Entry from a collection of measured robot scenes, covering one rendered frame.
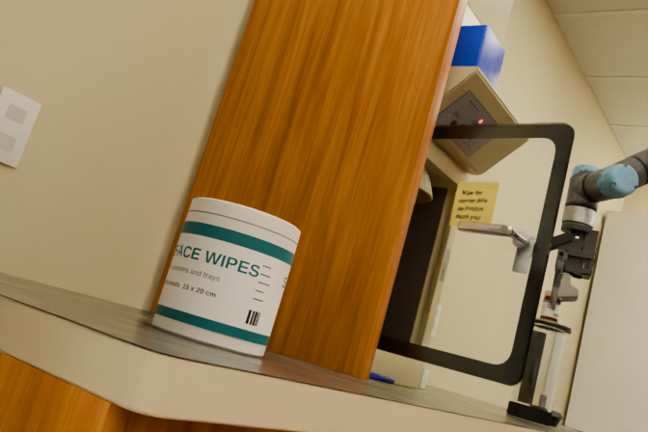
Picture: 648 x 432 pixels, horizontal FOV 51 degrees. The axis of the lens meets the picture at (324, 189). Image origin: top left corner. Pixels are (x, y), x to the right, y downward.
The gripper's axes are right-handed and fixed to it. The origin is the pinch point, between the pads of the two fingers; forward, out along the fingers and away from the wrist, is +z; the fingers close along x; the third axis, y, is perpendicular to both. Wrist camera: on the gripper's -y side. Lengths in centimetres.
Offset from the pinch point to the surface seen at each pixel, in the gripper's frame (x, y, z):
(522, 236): -70, -4, 0
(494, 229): -72, -7, 1
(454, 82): -60, -22, -27
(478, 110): -50, -18, -26
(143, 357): -132, -20, 27
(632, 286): 248, 32, -54
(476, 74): -60, -18, -29
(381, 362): -44, -26, 24
